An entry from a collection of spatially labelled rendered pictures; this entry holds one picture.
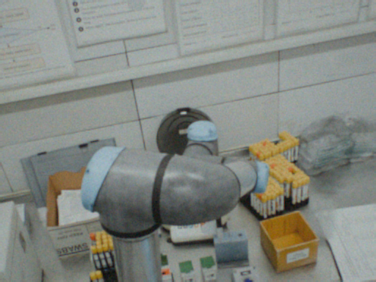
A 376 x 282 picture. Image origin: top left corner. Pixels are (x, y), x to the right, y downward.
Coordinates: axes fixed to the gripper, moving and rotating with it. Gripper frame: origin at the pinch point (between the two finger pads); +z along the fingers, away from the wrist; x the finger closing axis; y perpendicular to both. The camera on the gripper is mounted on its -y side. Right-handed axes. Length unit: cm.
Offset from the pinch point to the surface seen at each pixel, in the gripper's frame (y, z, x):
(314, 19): -40, -36, -55
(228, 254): -2.0, 10.9, 2.0
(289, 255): -19.4, 8.7, 7.1
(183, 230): 11.2, 10.8, -10.2
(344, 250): -36.9, 13.7, 2.8
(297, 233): -25.0, 14.4, -7.0
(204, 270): 5.9, 9.6, 8.4
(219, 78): -7, -21, -51
